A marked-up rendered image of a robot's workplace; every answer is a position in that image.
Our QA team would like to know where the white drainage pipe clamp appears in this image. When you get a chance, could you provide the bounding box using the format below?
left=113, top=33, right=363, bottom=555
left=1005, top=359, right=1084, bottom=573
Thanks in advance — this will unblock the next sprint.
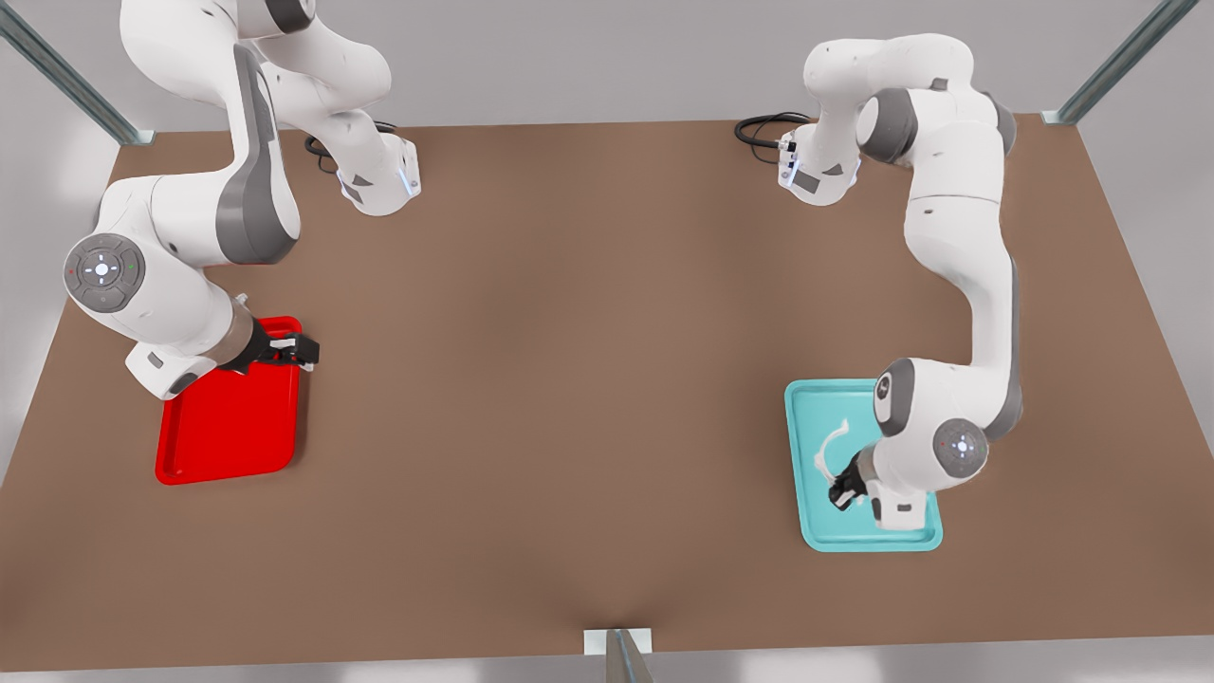
left=813, top=418, right=853, bottom=477

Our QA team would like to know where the teal plastic tray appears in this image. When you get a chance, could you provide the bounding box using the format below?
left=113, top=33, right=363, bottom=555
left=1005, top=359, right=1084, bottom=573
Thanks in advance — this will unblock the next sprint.
left=784, top=379, right=944, bottom=553

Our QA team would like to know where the red plastic tray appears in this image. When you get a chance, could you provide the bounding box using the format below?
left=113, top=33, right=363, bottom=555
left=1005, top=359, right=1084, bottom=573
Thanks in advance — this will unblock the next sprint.
left=155, top=316, right=304, bottom=486

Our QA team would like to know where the black cable loop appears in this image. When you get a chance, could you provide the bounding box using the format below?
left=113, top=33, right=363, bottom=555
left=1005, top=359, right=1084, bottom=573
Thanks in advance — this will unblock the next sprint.
left=734, top=112, right=817, bottom=165
left=304, top=120, right=400, bottom=175

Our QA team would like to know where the silver frame post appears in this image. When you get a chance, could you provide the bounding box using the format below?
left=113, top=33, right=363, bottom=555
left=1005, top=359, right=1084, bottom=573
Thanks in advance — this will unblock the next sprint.
left=1040, top=0, right=1202, bottom=127
left=582, top=627, right=655, bottom=683
left=0, top=0, right=156, bottom=147

